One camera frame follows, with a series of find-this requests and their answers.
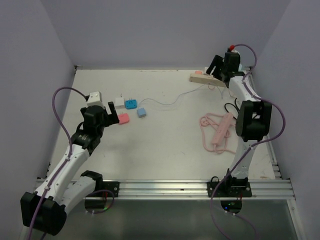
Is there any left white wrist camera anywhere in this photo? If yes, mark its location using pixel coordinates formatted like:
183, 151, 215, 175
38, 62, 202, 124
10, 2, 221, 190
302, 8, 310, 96
85, 91, 104, 108

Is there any teal power strip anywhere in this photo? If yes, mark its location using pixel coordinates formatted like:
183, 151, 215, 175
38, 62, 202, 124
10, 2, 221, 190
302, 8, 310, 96
238, 64, 243, 72

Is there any aluminium rail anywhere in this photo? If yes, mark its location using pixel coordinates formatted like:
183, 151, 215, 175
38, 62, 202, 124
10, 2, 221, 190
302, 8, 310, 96
32, 177, 296, 201

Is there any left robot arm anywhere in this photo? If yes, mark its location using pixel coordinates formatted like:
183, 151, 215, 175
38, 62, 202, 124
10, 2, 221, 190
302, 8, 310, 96
20, 101, 119, 239

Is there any black coiled cable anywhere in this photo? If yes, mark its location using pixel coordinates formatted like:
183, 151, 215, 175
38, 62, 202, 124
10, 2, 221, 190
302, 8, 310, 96
224, 97, 241, 121

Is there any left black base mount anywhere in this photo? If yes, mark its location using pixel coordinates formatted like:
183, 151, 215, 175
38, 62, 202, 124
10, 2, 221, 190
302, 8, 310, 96
88, 181, 120, 198

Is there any beige power strip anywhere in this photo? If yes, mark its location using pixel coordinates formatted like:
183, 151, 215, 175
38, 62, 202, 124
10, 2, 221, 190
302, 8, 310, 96
189, 73, 227, 88

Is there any light blue usb charger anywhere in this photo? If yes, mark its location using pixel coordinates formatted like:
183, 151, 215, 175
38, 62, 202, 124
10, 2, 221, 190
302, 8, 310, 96
136, 107, 147, 118

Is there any blue adapter plug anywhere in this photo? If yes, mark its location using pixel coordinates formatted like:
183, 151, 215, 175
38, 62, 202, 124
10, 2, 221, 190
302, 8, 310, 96
124, 99, 138, 110

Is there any white charger plug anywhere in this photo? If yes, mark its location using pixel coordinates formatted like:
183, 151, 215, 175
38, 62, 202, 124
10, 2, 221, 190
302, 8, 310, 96
114, 95, 125, 109

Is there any thin light blue cable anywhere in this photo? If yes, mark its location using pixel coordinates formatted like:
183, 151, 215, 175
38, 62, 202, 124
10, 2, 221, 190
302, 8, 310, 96
138, 83, 233, 112

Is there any pink power strip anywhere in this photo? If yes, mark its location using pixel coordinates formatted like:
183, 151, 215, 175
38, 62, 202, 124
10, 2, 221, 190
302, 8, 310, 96
198, 112, 236, 155

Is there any pink adapter plug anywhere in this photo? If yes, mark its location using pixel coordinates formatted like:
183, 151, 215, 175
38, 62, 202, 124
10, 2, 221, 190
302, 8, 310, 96
118, 113, 130, 125

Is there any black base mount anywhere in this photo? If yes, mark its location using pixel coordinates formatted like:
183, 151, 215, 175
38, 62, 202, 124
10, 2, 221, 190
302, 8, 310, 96
88, 181, 120, 198
213, 176, 253, 198

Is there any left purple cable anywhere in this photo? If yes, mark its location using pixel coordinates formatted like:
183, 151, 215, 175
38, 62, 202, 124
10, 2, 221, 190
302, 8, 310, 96
26, 86, 90, 240

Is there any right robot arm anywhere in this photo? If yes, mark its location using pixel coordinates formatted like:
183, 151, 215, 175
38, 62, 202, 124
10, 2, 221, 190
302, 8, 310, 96
206, 47, 272, 197

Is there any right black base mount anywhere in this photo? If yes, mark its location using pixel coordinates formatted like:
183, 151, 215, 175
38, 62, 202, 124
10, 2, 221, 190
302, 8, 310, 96
213, 176, 253, 198

